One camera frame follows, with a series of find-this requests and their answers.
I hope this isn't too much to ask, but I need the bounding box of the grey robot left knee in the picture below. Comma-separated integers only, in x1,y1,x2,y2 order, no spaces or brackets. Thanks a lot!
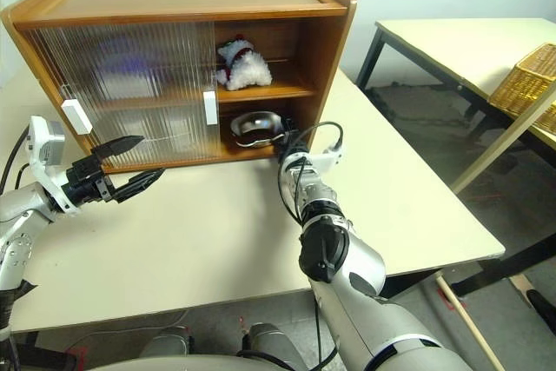
139,325,193,359

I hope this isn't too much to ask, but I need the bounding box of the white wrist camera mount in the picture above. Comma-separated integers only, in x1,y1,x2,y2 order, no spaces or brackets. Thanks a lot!
303,141,348,175
26,115,83,218

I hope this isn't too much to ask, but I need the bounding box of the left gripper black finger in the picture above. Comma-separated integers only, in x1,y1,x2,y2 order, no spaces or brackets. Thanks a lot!
110,167,167,204
91,135,145,164

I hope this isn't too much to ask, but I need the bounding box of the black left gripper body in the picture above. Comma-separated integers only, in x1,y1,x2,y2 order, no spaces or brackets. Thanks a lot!
60,151,118,208

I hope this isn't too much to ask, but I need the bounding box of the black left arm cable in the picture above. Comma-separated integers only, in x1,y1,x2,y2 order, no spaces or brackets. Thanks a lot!
0,125,34,192

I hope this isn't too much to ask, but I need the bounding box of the cream table with black frame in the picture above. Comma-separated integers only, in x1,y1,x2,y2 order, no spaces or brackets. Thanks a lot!
354,17,556,194

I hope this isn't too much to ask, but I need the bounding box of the white block door handle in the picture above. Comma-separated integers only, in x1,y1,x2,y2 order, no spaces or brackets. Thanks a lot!
202,89,219,127
60,99,94,134

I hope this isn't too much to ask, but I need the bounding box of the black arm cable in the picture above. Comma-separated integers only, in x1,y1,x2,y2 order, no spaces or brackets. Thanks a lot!
0,125,34,192
277,121,344,224

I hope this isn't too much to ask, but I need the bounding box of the metal bowl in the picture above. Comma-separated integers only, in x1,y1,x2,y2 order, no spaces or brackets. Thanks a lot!
228,110,290,149

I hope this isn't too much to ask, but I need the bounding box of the white plush toy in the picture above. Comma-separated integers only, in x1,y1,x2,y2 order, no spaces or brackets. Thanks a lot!
215,31,274,91

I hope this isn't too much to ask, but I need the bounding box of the short wooden plank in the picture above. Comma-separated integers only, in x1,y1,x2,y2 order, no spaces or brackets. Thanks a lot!
510,274,538,302

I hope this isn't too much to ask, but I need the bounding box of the purple tissue pack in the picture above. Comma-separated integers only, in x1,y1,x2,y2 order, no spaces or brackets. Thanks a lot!
93,38,153,85

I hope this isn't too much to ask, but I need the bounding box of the large wicker basket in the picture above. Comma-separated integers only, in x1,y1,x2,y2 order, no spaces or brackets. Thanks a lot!
489,43,556,119

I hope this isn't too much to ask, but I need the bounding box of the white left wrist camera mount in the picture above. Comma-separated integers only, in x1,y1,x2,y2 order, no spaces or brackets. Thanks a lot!
26,115,83,218

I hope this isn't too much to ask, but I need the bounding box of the black table leg frame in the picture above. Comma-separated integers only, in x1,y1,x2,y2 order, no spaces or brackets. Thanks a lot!
12,331,79,371
384,235,556,299

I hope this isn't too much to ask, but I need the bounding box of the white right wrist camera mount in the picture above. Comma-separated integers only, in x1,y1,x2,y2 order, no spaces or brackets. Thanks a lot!
303,141,348,175

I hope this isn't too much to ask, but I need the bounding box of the silver robot torso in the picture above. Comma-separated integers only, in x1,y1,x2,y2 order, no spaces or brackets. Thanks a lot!
86,351,348,371

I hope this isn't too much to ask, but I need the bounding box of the grey robot right knee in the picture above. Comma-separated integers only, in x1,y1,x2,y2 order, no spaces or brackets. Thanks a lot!
243,321,301,361

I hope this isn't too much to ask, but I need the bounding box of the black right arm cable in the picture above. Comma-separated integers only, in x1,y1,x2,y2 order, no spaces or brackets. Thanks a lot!
277,121,344,224

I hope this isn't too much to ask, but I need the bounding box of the cream table leg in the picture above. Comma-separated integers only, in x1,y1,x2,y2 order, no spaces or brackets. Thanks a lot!
453,80,556,194

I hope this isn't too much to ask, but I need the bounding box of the small wicker basket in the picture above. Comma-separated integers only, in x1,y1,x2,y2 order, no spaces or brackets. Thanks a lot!
530,103,556,136

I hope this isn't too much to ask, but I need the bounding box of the white floor cable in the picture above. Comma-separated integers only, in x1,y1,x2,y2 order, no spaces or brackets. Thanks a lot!
64,309,189,346

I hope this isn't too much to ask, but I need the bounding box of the ribbed clear sliding door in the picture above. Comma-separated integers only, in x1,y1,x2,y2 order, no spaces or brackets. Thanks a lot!
26,23,201,171
60,19,218,163

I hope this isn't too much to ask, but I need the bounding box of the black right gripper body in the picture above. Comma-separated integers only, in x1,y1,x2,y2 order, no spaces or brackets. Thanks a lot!
275,129,311,160

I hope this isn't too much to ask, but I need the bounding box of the long wooden stick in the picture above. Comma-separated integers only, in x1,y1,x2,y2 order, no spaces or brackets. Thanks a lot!
435,273,507,371

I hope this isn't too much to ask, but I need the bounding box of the grey robot knee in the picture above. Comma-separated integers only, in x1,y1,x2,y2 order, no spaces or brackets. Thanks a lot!
243,321,301,361
139,325,193,359

